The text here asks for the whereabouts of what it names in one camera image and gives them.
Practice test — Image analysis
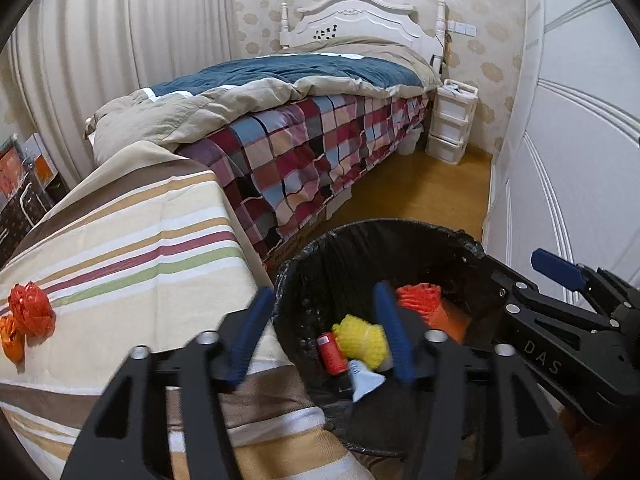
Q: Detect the cream curtain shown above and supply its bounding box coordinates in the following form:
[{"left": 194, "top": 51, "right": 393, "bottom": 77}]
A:
[{"left": 5, "top": 0, "right": 241, "bottom": 196}]

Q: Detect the small white bin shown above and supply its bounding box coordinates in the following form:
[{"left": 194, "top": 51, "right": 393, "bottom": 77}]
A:
[{"left": 397, "top": 124, "right": 426, "bottom": 156}]

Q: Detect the trash bin with black bag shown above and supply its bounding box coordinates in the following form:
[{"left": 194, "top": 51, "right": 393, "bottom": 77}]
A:
[{"left": 272, "top": 217, "right": 506, "bottom": 456}]

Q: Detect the orange paper piece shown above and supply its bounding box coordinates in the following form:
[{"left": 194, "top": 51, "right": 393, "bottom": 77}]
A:
[{"left": 427, "top": 300, "right": 471, "bottom": 343}]

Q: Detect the white carved headboard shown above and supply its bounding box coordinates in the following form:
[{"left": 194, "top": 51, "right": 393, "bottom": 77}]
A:
[{"left": 279, "top": 0, "right": 447, "bottom": 56}]

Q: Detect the yellow foam fruit net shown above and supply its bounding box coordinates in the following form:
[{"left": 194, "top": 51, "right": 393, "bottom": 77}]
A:
[{"left": 332, "top": 314, "right": 391, "bottom": 373}]

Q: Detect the white plastic drawer unit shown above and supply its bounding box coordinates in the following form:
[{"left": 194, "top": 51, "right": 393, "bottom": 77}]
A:
[{"left": 425, "top": 79, "right": 478, "bottom": 163}]

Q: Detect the red-orange foam net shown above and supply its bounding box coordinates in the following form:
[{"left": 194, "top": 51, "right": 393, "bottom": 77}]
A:
[{"left": 7, "top": 282, "right": 57, "bottom": 336}]

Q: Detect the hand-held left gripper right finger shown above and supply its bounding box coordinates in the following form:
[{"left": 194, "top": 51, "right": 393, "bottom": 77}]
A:
[{"left": 372, "top": 280, "right": 586, "bottom": 480}]

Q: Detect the white panelled door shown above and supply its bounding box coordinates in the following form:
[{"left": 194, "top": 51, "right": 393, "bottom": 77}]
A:
[{"left": 482, "top": 0, "right": 640, "bottom": 311}]

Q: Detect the red foam fruit net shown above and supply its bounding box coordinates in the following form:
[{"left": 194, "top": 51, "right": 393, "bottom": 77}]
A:
[{"left": 396, "top": 284, "right": 443, "bottom": 326}]

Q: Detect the striped tablecloth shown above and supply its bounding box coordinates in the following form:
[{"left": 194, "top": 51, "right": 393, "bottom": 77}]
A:
[{"left": 0, "top": 140, "right": 373, "bottom": 480}]

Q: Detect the white and orange box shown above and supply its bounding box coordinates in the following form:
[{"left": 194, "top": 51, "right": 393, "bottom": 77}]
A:
[{"left": 22, "top": 132, "right": 61, "bottom": 186}]

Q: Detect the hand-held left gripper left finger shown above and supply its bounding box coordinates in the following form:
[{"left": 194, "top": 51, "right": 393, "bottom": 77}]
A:
[{"left": 60, "top": 287, "right": 278, "bottom": 480}]

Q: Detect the beige and blue duvet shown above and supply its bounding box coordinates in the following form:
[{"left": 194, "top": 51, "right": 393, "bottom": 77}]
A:
[{"left": 85, "top": 35, "right": 441, "bottom": 161}]

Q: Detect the plaid bed sheet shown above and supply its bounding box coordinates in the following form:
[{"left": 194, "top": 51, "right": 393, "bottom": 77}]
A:
[{"left": 177, "top": 92, "right": 433, "bottom": 261}]

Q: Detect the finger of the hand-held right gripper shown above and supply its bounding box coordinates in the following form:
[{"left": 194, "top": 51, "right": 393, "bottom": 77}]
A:
[
  {"left": 530, "top": 249, "right": 640, "bottom": 311},
  {"left": 482, "top": 255, "right": 621, "bottom": 333}
]

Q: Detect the printed cardboard box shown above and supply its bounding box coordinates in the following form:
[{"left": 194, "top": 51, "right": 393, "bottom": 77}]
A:
[{"left": 0, "top": 137, "right": 26, "bottom": 201}]

